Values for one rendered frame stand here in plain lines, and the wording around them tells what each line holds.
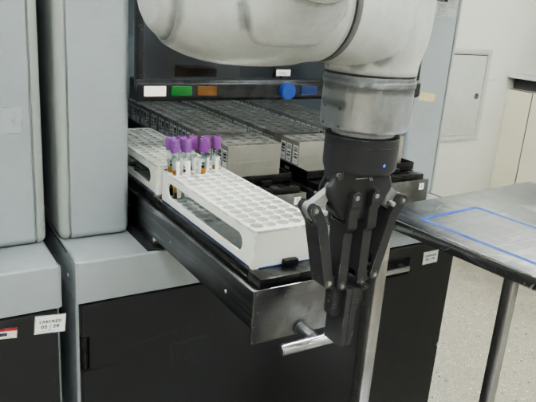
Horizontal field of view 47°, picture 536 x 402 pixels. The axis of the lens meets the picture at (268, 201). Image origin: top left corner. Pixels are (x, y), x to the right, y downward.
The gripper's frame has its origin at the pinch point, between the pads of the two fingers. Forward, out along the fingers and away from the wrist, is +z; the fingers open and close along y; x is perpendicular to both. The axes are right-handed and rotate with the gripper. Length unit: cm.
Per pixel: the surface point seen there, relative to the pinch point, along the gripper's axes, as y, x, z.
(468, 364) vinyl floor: -120, -71, 81
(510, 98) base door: -228, -157, 5
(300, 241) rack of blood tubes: -1.4, -10.9, -4.1
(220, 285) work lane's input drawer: 6.9, -15.5, 2.6
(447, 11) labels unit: -60, -48, -33
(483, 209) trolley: -43.1, -17.3, -1.7
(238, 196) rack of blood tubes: 0.1, -24.7, -5.8
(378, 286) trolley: -25.5, -21.2, 11.3
